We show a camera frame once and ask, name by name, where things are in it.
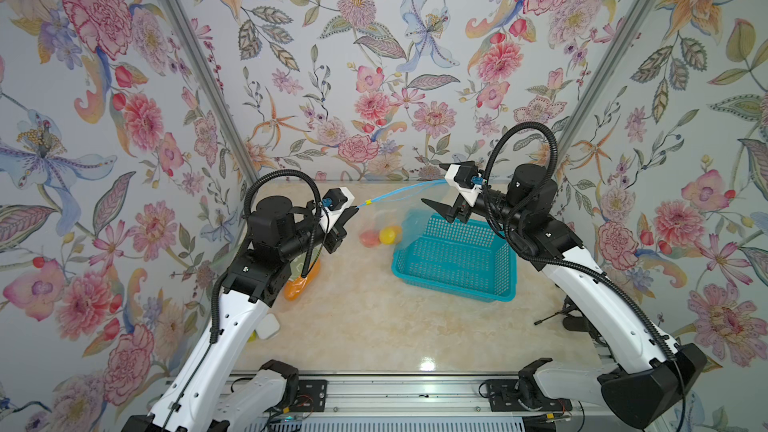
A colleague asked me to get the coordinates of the teal plastic basket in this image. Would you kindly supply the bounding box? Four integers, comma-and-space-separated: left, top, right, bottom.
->
391, 212, 517, 303

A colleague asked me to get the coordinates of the clear blue-zipper bag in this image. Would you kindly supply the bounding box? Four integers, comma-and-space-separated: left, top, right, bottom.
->
350, 179, 456, 253

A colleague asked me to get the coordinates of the large orange mango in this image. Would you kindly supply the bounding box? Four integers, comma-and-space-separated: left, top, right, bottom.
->
282, 272, 320, 301

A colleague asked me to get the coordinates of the red yellow mango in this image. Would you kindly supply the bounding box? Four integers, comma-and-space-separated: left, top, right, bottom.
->
358, 229, 381, 248

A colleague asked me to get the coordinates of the green printed zip-top bag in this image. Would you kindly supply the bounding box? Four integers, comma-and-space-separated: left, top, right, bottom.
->
290, 247, 322, 281

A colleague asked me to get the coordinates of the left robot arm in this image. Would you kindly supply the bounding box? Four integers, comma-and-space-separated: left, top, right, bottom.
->
123, 187, 356, 431

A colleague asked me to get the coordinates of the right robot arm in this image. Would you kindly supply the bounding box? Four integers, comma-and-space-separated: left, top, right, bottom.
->
425, 162, 707, 429

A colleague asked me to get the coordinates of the white square box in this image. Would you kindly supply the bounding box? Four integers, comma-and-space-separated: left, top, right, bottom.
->
255, 313, 281, 340

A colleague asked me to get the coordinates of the black microphone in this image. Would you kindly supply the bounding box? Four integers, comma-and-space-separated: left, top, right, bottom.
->
533, 296, 598, 338

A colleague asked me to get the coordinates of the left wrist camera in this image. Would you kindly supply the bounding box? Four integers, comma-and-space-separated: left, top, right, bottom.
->
320, 187, 358, 234

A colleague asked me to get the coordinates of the left corner aluminium post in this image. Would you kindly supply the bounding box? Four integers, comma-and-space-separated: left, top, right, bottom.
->
159, 0, 258, 184

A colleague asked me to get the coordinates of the corner aluminium post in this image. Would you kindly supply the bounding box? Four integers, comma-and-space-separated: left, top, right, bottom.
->
159, 0, 258, 184
549, 0, 656, 177

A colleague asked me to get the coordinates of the right corner aluminium post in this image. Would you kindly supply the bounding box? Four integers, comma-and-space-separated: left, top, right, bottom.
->
549, 0, 656, 177

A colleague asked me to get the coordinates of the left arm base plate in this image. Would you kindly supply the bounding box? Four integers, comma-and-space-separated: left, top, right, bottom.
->
282, 379, 328, 413

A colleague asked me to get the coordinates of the aluminium front rail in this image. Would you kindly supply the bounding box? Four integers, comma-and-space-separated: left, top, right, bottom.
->
146, 374, 667, 432

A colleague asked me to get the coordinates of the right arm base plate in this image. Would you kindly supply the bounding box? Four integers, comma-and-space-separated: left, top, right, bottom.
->
478, 378, 573, 413

